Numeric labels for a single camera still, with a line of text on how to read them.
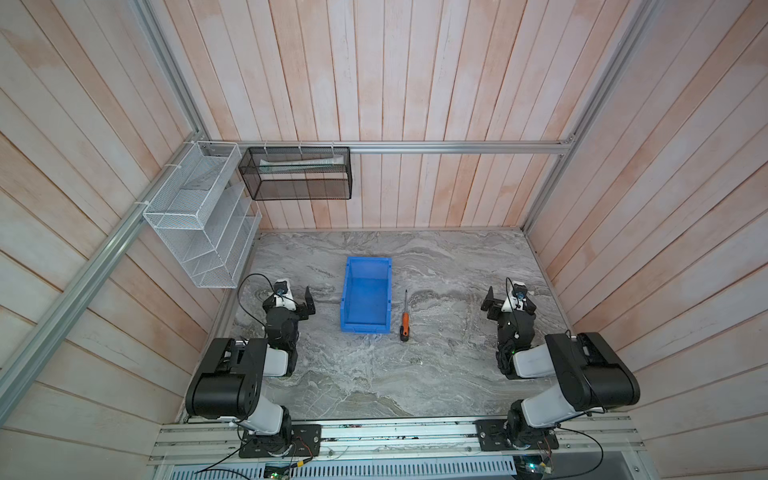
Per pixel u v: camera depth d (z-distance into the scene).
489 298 0.84
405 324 0.93
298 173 0.97
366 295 1.02
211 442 0.75
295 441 0.72
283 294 0.76
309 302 0.84
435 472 0.70
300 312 0.82
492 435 0.74
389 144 0.96
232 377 0.46
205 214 0.72
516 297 0.75
